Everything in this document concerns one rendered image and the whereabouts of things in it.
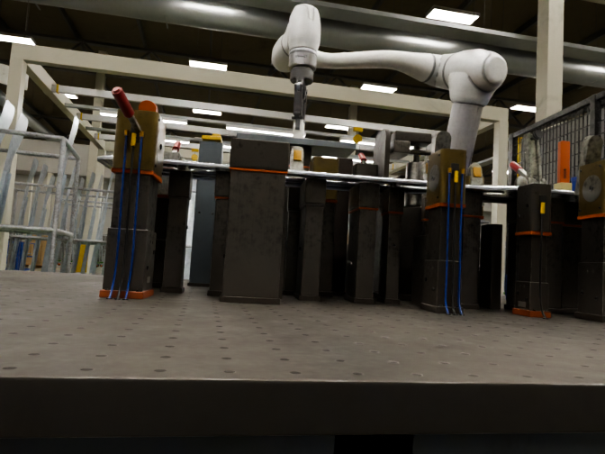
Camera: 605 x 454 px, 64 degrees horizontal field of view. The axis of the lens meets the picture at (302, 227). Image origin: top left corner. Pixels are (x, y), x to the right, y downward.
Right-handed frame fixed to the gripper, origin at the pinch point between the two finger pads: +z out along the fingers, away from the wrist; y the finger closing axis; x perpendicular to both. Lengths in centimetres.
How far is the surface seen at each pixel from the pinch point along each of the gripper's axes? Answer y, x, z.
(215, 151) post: 8.9, -23.9, 9.0
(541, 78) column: -719, 314, -305
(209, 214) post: 9.0, -24.4, 28.4
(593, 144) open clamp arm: 34, 73, 11
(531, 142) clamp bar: 0, 71, 1
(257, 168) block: 55, 0, 23
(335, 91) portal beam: -564, -32, -221
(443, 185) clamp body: 47, 38, 24
